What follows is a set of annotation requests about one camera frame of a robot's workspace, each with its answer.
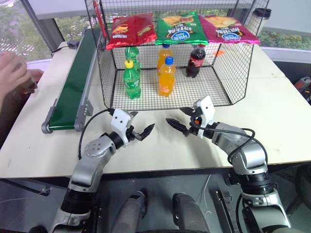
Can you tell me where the red chips bag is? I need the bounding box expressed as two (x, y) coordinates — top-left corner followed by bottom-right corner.
(105, 13), (157, 51)

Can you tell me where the black wire mesh shelf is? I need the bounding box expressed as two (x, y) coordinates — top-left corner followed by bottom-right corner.
(84, 0), (271, 109)

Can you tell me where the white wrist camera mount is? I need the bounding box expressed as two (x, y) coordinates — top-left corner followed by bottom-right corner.
(192, 95), (217, 139)
(110, 108), (135, 147)

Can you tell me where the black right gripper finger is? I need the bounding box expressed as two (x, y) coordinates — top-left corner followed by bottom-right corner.
(165, 117), (191, 137)
(179, 106), (196, 117)

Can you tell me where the dark rounded robot leg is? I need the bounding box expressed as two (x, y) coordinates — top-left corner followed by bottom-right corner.
(116, 187), (149, 233)
(172, 192), (208, 233)

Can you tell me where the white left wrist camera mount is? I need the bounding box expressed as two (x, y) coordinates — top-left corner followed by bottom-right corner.
(110, 108), (135, 147)

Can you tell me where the green soda bottle yellow cap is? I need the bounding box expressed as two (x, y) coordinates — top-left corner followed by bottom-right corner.
(122, 59), (142, 100)

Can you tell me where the orange soda bottle blue cap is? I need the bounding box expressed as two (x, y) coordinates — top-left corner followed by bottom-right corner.
(158, 56), (177, 98)
(156, 44), (173, 76)

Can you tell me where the black adapter cable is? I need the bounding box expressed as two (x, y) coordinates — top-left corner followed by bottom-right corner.
(50, 45), (69, 58)

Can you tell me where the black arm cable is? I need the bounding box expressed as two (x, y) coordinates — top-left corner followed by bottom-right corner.
(194, 125), (256, 168)
(78, 108), (115, 160)

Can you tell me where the black power adapter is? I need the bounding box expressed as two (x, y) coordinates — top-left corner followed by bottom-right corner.
(66, 39), (80, 50)

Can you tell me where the green chips bag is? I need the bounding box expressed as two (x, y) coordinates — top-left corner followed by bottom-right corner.
(155, 11), (209, 46)

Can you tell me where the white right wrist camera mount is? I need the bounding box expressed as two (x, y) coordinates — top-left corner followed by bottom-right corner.
(192, 95), (217, 139)

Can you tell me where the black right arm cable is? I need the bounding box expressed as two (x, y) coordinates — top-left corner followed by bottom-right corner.
(194, 125), (256, 168)

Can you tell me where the green conveyor belt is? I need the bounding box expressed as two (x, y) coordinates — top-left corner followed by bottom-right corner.
(41, 26), (103, 134)

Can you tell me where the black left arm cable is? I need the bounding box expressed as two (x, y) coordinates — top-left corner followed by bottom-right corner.
(78, 108), (115, 160)

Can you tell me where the white cup with black lid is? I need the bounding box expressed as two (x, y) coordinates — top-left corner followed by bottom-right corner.
(247, 7), (272, 37)

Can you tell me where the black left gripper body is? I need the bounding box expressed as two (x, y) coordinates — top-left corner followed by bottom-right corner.
(126, 125), (143, 143)

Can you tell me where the person's bare hand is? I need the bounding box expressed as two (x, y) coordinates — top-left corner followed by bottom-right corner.
(16, 68), (45, 96)
(0, 52), (29, 98)

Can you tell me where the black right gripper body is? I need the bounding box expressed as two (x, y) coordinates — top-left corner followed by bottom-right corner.
(188, 106), (204, 138)

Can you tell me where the red and black power tool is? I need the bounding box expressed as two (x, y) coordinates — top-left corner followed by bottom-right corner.
(294, 76), (311, 105)

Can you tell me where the dark cola bottle red cap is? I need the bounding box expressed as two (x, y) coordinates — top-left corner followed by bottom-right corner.
(185, 44), (207, 79)

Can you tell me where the pink chips bag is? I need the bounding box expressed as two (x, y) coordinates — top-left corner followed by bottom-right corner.
(199, 15), (261, 45)

